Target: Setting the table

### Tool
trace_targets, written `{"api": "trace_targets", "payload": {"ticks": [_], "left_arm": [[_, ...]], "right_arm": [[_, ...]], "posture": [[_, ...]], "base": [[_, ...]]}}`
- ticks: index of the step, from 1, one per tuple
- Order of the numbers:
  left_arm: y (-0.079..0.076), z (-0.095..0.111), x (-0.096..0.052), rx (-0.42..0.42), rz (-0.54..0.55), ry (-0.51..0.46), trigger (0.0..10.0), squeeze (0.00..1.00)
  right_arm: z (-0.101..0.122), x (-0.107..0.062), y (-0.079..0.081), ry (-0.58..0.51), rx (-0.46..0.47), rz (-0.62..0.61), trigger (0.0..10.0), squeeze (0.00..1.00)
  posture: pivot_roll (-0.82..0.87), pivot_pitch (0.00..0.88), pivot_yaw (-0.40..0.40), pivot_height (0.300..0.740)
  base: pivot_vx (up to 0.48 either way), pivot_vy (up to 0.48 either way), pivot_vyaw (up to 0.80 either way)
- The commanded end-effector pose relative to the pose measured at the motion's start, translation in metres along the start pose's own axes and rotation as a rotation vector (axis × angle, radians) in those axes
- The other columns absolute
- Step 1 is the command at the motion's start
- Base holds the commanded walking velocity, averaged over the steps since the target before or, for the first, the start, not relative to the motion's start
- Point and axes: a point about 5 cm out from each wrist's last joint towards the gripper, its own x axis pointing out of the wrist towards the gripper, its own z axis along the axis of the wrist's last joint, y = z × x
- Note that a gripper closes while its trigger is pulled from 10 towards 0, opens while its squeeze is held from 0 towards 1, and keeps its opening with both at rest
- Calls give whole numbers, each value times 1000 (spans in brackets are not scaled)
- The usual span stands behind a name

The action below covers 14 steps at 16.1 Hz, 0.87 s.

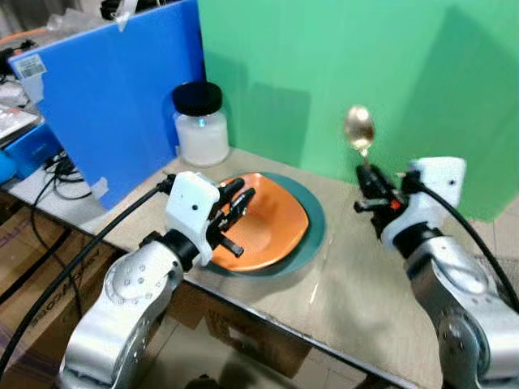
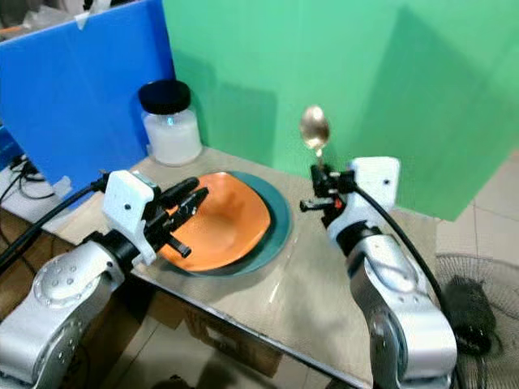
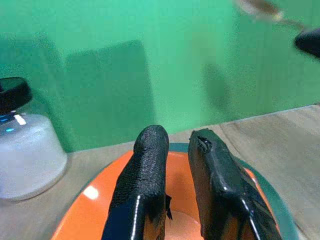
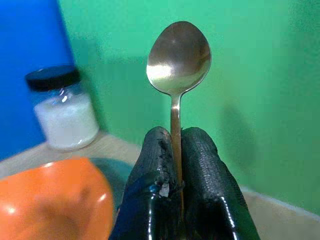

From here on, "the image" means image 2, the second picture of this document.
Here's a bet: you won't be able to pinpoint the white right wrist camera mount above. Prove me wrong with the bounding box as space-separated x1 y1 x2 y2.
328 156 401 244

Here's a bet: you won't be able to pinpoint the grey floor fan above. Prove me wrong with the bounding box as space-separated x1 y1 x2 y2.
435 252 519 389

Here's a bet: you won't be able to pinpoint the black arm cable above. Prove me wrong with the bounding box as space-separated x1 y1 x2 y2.
352 186 468 389
0 180 111 273

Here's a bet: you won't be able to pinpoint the white tape strip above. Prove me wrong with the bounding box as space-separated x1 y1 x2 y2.
72 0 103 30

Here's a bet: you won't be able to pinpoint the small brown cardboard box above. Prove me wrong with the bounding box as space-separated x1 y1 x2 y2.
180 304 286 379

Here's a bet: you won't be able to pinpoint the blue box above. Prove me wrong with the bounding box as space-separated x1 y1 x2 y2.
0 126 24 172

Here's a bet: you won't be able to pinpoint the white jar with black lid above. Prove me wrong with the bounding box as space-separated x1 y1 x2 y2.
137 79 204 168

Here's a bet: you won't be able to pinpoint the blue plastic board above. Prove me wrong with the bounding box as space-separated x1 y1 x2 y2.
0 0 176 216

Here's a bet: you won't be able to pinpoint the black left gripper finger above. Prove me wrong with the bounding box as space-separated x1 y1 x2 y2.
168 190 210 222
160 176 201 203

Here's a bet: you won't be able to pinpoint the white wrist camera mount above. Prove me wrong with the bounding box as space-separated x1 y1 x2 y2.
328 156 401 244
104 169 159 266

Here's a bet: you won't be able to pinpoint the black desk cables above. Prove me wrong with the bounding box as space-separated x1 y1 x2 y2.
6 154 51 197

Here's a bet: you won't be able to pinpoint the golden metal spoon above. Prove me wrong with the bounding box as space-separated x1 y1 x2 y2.
298 105 331 169

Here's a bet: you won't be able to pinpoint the green plastic board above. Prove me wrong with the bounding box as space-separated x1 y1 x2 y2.
161 0 519 222

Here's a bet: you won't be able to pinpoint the teal round plate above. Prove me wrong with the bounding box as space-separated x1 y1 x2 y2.
146 169 292 279

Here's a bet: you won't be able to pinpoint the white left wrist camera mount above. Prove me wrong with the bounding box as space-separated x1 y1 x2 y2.
104 169 159 266

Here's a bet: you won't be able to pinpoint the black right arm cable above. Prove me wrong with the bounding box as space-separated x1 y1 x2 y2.
352 186 468 389

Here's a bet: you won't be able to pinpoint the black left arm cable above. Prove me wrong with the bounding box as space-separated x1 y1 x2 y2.
0 180 111 273

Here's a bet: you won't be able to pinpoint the large printed cardboard box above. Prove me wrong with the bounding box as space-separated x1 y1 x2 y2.
0 209 67 318

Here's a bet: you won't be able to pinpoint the orange bowl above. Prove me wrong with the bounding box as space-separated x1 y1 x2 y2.
157 171 272 273

